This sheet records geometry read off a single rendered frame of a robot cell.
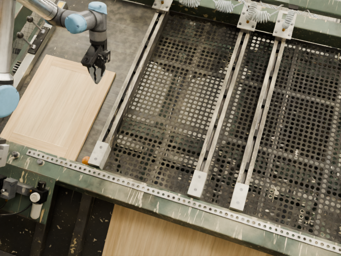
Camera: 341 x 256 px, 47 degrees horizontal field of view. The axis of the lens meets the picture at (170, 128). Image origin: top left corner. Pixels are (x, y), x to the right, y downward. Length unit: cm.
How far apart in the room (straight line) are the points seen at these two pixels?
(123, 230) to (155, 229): 18
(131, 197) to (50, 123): 62
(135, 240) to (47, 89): 96
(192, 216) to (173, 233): 31
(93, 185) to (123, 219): 33
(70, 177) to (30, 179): 21
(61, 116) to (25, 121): 19
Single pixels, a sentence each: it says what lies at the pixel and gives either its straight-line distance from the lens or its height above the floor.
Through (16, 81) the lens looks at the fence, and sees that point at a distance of 234.
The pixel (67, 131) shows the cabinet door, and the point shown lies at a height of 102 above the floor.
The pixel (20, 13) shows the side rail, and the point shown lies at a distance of 267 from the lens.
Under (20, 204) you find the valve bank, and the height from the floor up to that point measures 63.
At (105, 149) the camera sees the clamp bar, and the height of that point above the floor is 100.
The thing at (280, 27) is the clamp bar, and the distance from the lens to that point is 233.
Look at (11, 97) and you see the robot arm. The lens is 140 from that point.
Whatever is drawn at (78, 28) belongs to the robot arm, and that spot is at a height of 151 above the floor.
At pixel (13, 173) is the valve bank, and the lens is 210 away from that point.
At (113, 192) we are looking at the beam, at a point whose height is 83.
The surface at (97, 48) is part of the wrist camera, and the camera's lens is 174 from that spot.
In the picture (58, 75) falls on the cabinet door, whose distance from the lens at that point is 231.
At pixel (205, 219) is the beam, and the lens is 183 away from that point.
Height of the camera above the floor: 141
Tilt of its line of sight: 7 degrees down
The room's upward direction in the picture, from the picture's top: 15 degrees clockwise
